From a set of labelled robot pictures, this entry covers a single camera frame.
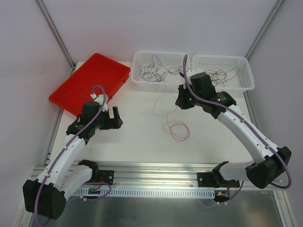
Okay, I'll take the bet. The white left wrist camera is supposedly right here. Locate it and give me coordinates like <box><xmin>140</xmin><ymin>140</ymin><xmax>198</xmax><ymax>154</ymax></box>
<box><xmin>90</xmin><ymin>93</ymin><xmax>108</xmax><ymax>112</ymax></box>

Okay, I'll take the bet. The white basket middle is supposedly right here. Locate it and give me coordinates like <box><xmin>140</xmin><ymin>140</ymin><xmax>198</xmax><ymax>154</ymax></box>
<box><xmin>130</xmin><ymin>51</ymin><xmax>186</xmax><ymax>93</ymax></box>

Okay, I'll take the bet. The white slotted cable duct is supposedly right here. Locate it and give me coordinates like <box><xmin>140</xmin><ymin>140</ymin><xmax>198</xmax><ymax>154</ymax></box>
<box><xmin>73</xmin><ymin>186</ymin><xmax>215</xmax><ymax>199</ymax></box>

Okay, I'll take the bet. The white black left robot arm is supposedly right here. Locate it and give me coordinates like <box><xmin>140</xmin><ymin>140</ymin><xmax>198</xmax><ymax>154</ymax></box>
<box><xmin>23</xmin><ymin>101</ymin><xmax>123</xmax><ymax>220</ymax></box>

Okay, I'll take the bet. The white basket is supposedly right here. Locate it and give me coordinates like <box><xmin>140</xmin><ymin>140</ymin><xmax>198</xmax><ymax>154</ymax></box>
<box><xmin>191</xmin><ymin>55</ymin><xmax>255</xmax><ymax>96</ymax></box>
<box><xmin>130</xmin><ymin>51</ymin><xmax>186</xmax><ymax>93</ymax></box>

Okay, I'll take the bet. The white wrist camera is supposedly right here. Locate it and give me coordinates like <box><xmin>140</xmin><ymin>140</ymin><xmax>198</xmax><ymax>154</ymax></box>
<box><xmin>90</xmin><ymin>93</ymin><xmax>108</xmax><ymax>112</ymax></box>
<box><xmin>179</xmin><ymin>70</ymin><xmax>193</xmax><ymax>76</ymax></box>

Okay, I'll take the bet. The red plastic tray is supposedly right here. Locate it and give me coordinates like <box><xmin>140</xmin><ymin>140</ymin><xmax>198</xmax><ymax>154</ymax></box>
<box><xmin>49</xmin><ymin>53</ymin><xmax>131</xmax><ymax>116</ymax></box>

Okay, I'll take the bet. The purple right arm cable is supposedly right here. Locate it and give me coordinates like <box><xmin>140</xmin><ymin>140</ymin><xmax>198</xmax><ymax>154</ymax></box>
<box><xmin>183</xmin><ymin>54</ymin><xmax>292</xmax><ymax>189</ymax></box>

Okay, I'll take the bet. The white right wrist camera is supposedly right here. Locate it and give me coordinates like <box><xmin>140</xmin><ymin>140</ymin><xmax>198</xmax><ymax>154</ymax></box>
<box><xmin>179</xmin><ymin>70</ymin><xmax>193</xmax><ymax>76</ymax></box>

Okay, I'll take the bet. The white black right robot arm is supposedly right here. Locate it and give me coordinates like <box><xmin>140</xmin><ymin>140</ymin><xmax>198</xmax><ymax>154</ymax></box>
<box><xmin>175</xmin><ymin>72</ymin><xmax>292</xmax><ymax>189</ymax></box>

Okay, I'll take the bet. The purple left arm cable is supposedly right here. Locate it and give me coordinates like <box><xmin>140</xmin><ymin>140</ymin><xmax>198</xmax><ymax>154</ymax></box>
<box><xmin>34</xmin><ymin>85</ymin><xmax>107</xmax><ymax>225</ymax></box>

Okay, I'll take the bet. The white basket right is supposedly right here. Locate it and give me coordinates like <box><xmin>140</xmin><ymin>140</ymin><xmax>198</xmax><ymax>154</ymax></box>
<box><xmin>191</xmin><ymin>55</ymin><xmax>255</xmax><ymax>96</ymax></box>

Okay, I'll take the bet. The aluminium rail base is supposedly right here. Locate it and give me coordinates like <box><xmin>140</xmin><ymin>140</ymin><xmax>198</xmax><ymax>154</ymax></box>
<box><xmin>30</xmin><ymin>161</ymin><xmax>284</xmax><ymax>190</ymax></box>

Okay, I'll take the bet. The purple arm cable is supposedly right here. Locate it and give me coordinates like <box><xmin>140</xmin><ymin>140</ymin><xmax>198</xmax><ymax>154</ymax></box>
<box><xmin>183</xmin><ymin>54</ymin><xmax>292</xmax><ymax>189</ymax></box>
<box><xmin>34</xmin><ymin>85</ymin><xmax>107</xmax><ymax>225</ymax></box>

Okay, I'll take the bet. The dark purple wire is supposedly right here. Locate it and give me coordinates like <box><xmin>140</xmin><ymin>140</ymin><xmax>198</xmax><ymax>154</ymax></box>
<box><xmin>138</xmin><ymin>53</ymin><xmax>164</xmax><ymax>83</ymax></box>
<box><xmin>141</xmin><ymin>63</ymin><xmax>168</xmax><ymax>83</ymax></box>
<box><xmin>163</xmin><ymin>65</ymin><xmax>182</xmax><ymax>74</ymax></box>

